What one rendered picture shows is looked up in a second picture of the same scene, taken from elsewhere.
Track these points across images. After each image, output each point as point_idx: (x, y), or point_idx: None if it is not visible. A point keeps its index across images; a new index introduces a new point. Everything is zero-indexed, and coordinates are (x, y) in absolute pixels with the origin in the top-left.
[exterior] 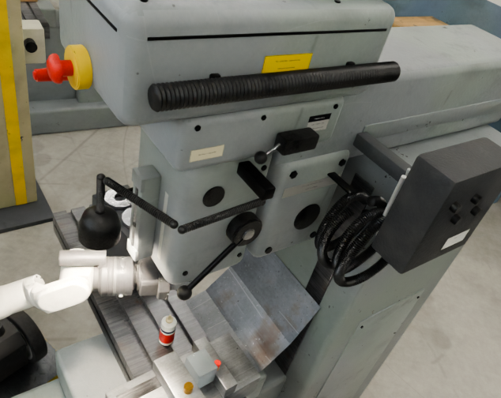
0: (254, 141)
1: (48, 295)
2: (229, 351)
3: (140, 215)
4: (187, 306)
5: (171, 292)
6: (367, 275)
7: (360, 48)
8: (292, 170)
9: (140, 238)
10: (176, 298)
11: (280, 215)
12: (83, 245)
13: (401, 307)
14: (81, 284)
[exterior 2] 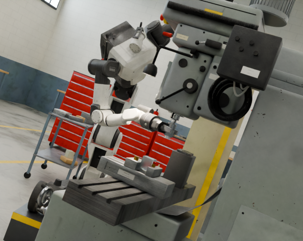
0: (199, 41)
1: (126, 111)
2: (167, 180)
3: (164, 76)
4: (174, 191)
5: (174, 189)
6: (228, 116)
7: (244, 18)
8: (215, 65)
9: (160, 88)
10: (173, 190)
11: (207, 89)
12: (161, 175)
13: (287, 236)
14: (137, 110)
